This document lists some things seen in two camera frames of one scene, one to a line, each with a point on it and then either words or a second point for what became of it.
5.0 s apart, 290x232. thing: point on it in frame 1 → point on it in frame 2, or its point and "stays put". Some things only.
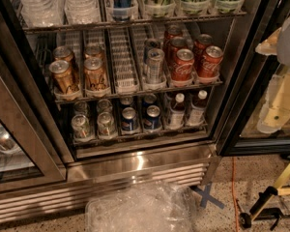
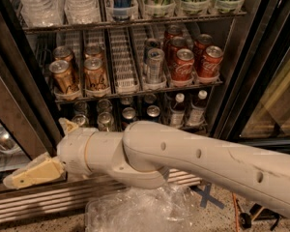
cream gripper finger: (271, 119) → (43, 168)
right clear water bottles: (81, 4) stays put
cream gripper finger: (269, 46) → (68, 126)
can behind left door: (4, 140) stays put
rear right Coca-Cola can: (199, 46) stays put
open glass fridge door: (27, 149) stays put
